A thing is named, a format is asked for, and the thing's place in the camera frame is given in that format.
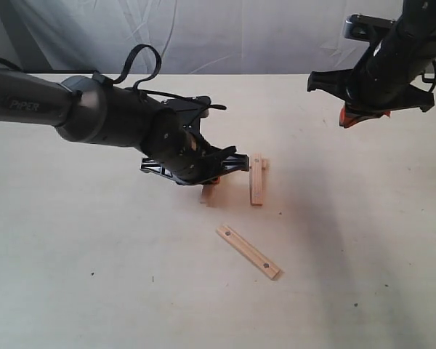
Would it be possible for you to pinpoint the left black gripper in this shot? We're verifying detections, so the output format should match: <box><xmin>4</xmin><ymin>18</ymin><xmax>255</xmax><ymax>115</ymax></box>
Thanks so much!
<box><xmin>140</xmin><ymin>111</ymin><xmax>249</xmax><ymax>186</ymax></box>

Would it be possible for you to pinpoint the left grey Piper arm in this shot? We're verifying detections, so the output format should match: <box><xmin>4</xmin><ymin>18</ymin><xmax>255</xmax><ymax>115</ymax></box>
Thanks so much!
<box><xmin>0</xmin><ymin>58</ymin><xmax>250</xmax><ymax>186</ymax></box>

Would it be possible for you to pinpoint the right grey Piper arm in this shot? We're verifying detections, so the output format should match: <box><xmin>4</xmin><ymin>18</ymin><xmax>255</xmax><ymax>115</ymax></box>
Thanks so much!
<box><xmin>307</xmin><ymin>1</ymin><xmax>436</xmax><ymax>129</ymax></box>

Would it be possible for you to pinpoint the thin wood stick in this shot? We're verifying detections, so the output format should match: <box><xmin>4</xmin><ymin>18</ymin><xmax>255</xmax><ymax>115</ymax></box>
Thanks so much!
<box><xmin>262</xmin><ymin>159</ymin><xmax>269</xmax><ymax>170</ymax></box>

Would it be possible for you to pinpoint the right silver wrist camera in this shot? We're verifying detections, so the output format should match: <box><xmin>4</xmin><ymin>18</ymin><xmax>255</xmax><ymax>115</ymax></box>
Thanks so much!
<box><xmin>343</xmin><ymin>14</ymin><xmax>395</xmax><ymax>42</ymax></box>

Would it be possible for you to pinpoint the plain wood stick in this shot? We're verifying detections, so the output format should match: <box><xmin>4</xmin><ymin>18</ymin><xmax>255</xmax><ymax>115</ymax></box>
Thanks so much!
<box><xmin>200</xmin><ymin>184</ymin><xmax>216</xmax><ymax>206</ymax></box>

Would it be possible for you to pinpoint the wood stick with holes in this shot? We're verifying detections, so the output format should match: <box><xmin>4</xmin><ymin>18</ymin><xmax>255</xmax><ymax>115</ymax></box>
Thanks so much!
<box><xmin>216</xmin><ymin>225</ymin><xmax>282</xmax><ymax>281</ymax></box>

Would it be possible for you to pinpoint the white backdrop curtain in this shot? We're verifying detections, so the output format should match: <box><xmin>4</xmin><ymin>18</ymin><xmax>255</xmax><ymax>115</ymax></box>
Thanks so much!
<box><xmin>0</xmin><ymin>0</ymin><xmax>403</xmax><ymax>74</ymax></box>

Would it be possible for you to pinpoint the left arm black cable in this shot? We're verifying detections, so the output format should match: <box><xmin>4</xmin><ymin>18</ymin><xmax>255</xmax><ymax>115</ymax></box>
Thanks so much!
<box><xmin>0</xmin><ymin>44</ymin><xmax>227</xmax><ymax>110</ymax></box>

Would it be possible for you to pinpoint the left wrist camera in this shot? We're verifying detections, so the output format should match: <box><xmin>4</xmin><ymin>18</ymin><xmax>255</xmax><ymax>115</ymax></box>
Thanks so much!
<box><xmin>161</xmin><ymin>96</ymin><xmax>211</xmax><ymax>130</ymax></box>

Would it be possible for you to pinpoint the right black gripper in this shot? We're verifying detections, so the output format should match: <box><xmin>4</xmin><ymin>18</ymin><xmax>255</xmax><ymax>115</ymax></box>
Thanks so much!
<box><xmin>307</xmin><ymin>36</ymin><xmax>435</xmax><ymax>128</ymax></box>

